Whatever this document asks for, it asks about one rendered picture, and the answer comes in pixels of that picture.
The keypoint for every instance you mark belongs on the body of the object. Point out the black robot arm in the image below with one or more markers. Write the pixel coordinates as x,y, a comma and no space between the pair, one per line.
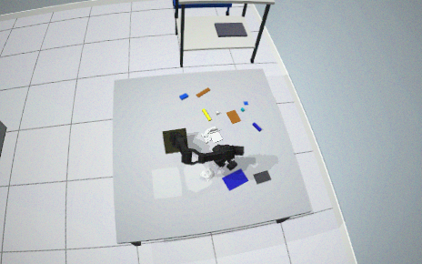
226,152

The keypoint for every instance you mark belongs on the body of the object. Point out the orange flat bar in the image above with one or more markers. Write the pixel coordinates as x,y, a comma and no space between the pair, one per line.
202,92

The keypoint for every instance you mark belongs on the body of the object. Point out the dark grey flat square pad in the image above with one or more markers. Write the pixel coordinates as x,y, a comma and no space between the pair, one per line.
261,177

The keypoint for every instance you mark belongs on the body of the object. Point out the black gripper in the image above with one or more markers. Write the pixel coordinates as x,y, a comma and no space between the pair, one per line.
232,164

